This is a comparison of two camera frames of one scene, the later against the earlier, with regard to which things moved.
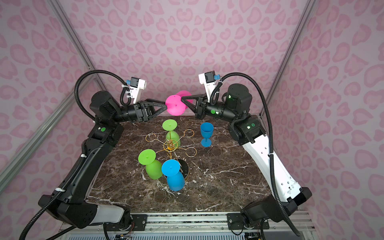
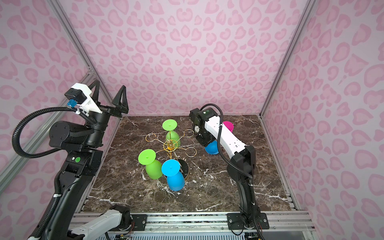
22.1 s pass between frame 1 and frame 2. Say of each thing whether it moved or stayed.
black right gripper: moved
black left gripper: moved
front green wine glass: stayed
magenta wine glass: moved
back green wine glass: stayed
